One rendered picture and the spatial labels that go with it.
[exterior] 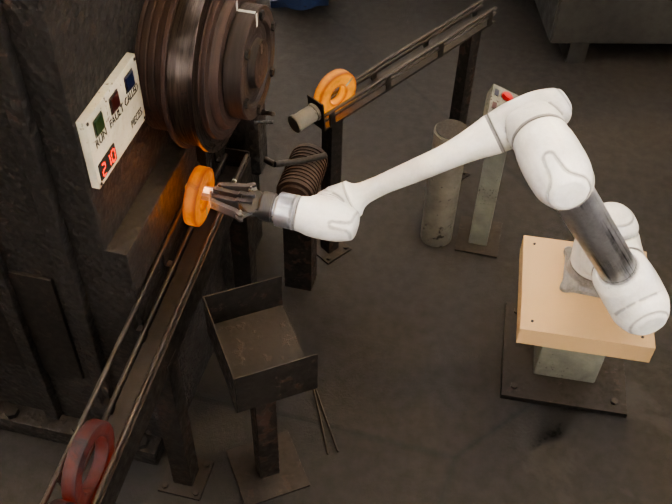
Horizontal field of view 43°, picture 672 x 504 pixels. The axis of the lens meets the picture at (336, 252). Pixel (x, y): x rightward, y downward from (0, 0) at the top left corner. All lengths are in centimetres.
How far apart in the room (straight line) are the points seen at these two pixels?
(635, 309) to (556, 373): 62
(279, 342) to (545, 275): 90
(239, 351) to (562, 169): 89
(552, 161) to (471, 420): 114
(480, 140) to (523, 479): 113
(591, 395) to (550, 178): 118
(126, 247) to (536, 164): 95
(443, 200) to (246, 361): 121
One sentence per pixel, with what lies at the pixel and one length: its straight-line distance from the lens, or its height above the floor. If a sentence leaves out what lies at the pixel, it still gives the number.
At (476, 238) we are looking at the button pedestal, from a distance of 325.
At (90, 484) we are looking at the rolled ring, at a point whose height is 62.
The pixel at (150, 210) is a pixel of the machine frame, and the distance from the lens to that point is 213.
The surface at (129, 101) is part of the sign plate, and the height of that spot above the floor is 115.
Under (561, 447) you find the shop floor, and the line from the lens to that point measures 280.
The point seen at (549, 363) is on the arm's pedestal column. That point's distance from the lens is 286.
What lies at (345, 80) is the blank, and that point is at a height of 75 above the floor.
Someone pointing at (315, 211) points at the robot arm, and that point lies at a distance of 209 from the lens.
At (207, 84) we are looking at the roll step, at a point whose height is 116.
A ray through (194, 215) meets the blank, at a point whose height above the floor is 83.
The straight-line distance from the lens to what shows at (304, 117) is 268.
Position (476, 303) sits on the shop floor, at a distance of 309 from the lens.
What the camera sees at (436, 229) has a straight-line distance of 318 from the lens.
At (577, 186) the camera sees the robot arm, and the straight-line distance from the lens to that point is 190.
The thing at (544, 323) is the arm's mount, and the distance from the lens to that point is 253.
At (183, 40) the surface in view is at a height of 126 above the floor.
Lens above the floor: 232
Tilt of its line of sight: 46 degrees down
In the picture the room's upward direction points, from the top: 2 degrees clockwise
